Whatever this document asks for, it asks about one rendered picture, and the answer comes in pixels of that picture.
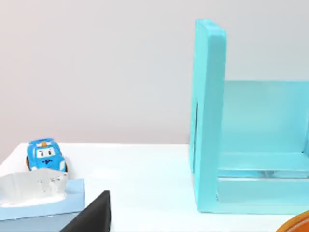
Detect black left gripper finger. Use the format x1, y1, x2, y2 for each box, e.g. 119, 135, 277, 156
59, 190, 112, 232

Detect white tissue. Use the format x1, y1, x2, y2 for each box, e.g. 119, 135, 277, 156
0, 168, 69, 207

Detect light blue rack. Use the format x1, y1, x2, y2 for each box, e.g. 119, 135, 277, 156
189, 19, 309, 215

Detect orange round object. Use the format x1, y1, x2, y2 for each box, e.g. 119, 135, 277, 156
275, 210, 309, 232

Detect light blue tissue box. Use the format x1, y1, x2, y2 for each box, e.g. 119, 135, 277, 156
0, 178, 86, 232

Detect blue toy car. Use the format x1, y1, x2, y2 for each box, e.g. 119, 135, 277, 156
25, 138, 70, 173

